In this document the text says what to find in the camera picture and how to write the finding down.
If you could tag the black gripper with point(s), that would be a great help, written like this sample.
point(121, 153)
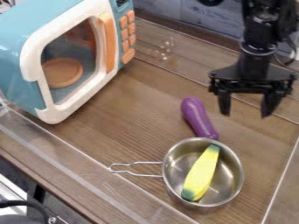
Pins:
point(253, 76)

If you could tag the purple toy eggplant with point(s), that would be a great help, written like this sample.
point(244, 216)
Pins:
point(197, 117)

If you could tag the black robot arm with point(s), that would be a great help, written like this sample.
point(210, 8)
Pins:
point(270, 22)

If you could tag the orange microwave turntable plate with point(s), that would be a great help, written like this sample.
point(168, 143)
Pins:
point(62, 71)

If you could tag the blue toy microwave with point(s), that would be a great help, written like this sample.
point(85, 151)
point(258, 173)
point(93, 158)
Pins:
point(93, 31)

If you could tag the silver pot with wire handle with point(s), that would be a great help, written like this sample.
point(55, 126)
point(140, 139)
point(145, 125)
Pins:
point(178, 161)

